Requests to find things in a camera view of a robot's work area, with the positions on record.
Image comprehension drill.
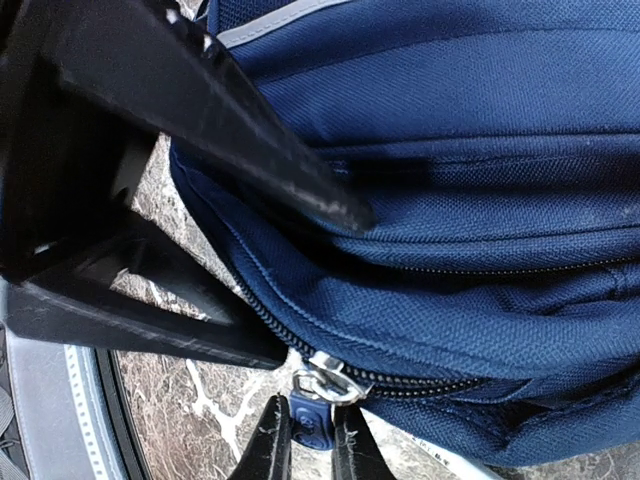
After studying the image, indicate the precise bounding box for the grey slotted cable duct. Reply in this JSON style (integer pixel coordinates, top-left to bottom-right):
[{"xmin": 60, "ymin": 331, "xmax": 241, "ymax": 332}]
[{"xmin": 64, "ymin": 344, "xmax": 122, "ymax": 479}]

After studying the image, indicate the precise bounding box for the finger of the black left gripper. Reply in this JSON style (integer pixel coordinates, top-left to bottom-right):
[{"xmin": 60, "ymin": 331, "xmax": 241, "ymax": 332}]
[{"xmin": 4, "ymin": 219, "xmax": 288, "ymax": 370}]

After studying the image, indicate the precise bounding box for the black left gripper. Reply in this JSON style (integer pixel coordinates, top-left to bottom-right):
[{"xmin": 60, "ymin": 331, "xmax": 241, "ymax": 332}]
[{"xmin": 1, "ymin": 1, "xmax": 376, "ymax": 282}]

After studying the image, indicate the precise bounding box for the navy blue student backpack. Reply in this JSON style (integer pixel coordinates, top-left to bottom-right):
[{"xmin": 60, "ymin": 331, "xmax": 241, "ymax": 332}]
[{"xmin": 170, "ymin": 1, "xmax": 639, "ymax": 467}]

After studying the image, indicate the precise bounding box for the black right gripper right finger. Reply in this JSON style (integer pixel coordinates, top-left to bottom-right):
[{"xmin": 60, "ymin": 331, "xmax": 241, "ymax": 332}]
[{"xmin": 331, "ymin": 405, "xmax": 395, "ymax": 480}]

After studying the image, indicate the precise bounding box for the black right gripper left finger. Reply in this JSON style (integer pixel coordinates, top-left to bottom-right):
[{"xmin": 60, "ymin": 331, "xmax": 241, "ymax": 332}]
[{"xmin": 238, "ymin": 394, "xmax": 292, "ymax": 480}]

